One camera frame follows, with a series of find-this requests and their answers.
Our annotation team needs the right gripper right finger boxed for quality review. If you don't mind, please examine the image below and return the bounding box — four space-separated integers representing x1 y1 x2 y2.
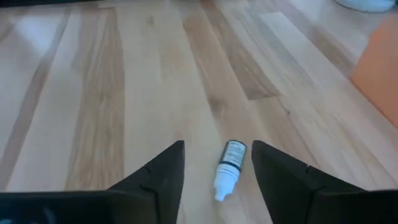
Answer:
251 140 363 224

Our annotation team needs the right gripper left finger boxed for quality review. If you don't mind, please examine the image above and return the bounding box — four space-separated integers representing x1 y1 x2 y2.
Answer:
107 140 185 224

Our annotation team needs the small blue dropper bottle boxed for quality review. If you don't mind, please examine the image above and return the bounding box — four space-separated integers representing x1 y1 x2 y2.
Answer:
213 139 248 202

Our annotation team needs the orange plastic tray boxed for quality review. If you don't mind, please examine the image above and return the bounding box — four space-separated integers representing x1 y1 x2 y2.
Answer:
350 14 398 128

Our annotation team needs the white desk lamp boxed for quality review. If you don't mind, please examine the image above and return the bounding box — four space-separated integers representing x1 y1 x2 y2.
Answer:
334 0 396 13

